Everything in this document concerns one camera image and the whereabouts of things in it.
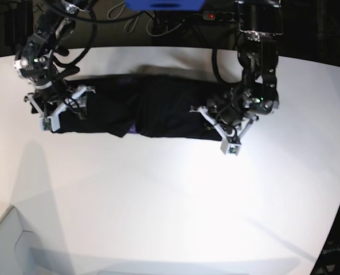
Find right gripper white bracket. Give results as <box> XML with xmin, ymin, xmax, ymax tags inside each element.
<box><xmin>24</xmin><ymin>85</ymin><xmax>96</xmax><ymax>132</ymax></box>

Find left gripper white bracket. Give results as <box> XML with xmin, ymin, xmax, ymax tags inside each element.
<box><xmin>189</xmin><ymin>94</ymin><xmax>259</xmax><ymax>155</ymax></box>

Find black t-shirt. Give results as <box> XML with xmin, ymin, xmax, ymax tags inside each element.
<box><xmin>29</xmin><ymin>73</ymin><xmax>239</xmax><ymax>142</ymax></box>

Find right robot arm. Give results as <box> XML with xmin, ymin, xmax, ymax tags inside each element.
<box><xmin>13</xmin><ymin>1</ymin><xmax>97</xmax><ymax>132</ymax></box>

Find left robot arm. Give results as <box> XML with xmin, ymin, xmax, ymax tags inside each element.
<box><xmin>191</xmin><ymin>1</ymin><xmax>283</xmax><ymax>155</ymax></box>

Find black device on floor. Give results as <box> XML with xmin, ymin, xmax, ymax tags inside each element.
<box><xmin>4</xmin><ymin>1</ymin><xmax>34</xmax><ymax>48</ymax></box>

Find black power strip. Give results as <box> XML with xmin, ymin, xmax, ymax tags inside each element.
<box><xmin>202</xmin><ymin>11</ymin><xmax>239</xmax><ymax>23</ymax></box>

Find white tray corner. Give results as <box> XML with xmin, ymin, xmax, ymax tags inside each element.
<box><xmin>0</xmin><ymin>206</ymin><xmax>75</xmax><ymax>274</ymax></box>

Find blue box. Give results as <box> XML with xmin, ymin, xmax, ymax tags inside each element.
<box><xmin>125</xmin><ymin>0</ymin><xmax>205</xmax><ymax>11</ymax></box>

